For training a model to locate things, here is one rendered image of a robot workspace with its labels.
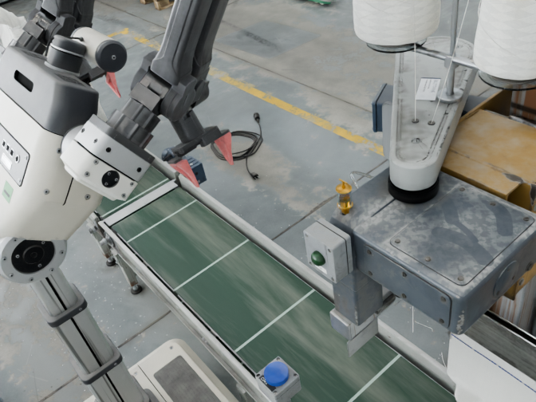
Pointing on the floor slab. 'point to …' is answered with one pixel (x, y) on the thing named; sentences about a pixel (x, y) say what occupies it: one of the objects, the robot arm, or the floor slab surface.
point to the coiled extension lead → (246, 149)
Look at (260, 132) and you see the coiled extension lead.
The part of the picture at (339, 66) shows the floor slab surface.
